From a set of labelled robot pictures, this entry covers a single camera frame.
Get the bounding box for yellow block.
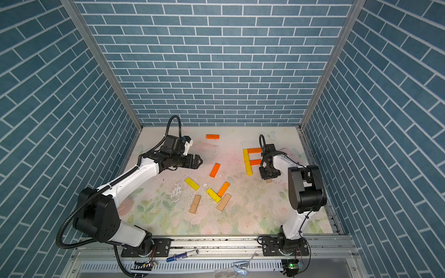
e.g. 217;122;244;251
243;149;250;164
245;161;253;176
206;188;221;203
184;177;200;191

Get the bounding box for light orange block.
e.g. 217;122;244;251
217;182;231;198

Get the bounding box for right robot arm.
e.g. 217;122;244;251
260;151;327;244

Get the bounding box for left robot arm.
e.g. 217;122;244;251
73;151;203;253

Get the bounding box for small circuit board green led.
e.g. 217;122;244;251
280;259;301;278

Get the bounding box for clear tape scraps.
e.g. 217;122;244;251
214;261;249;278

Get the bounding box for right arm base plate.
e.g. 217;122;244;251
257;235;310;257

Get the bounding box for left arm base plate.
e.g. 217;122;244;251
121;238;172;258

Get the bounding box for blue handled screwdriver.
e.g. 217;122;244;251
166;249;199;262

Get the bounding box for wire connector bundle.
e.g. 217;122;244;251
131;261;158;272

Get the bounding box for aluminium front rail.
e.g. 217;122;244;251
71;234;359;261

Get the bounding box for black corrugated cable left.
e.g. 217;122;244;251
55;115;183;249

